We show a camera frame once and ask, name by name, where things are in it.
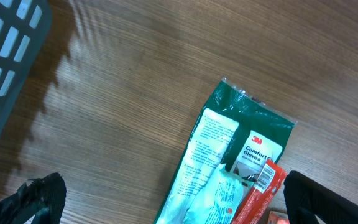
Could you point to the grey plastic mesh basket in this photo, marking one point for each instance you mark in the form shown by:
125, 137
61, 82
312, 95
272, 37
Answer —
24, 26

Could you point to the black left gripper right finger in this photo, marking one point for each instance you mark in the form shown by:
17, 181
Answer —
308, 202

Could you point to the mint green wipes packet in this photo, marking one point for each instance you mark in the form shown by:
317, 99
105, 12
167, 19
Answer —
218, 200

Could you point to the green white gloves packet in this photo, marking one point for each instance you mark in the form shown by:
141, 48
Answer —
233, 129

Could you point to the red sachet stick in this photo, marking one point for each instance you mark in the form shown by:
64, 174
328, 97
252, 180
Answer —
261, 194

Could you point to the orange Kleenex tissue pack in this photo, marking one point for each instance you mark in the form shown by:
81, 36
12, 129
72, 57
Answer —
278, 218

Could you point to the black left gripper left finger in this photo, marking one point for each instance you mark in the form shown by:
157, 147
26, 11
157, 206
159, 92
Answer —
42, 201

